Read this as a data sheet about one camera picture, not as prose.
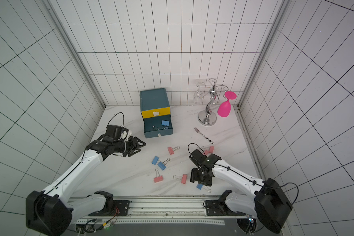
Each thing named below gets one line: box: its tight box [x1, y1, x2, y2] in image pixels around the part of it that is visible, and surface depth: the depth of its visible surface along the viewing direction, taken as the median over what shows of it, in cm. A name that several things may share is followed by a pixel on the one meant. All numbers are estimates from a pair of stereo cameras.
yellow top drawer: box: [140, 106, 171, 119], surface depth 92 cm
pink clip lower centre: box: [172, 174, 189, 185], surface depth 85 cm
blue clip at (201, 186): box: [196, 183, 212, 193], surface depth 81 cm
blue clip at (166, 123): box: [161, 119, 171, 130], surface depth 99 cm
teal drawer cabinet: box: [139, 87, 174, 139], surface depth 96 cm
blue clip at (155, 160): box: [151, 155, 160, 166], surface depth 92 cm
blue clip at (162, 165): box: [157, 157, 171, 171], surface depth 88 cm
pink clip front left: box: [153, 168, 164, 183], surface depth 85 cm
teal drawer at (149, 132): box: [143, 114, 174, 139], surface depth 96 cm
